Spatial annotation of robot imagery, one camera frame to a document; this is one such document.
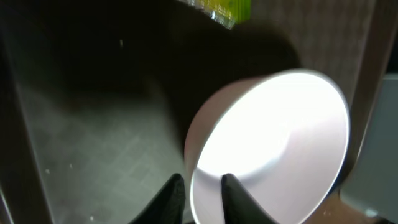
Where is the white pink bowl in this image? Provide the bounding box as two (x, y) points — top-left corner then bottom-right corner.
(184, 69), (350, 223)

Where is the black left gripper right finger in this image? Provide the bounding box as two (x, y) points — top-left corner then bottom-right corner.
(221, 174), (275, 224)

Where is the brown serving tray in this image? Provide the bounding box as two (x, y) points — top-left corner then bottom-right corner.
(1, 0), (397, 223)

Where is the green snack wrapper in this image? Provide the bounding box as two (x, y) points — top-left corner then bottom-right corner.
(180, 0), (251, 29)

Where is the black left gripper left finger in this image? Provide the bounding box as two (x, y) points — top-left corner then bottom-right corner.
(129, 173), (186, 224)

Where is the grey dishwasher rack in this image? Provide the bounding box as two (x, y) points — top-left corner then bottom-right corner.
(340, 73), (397, 223)

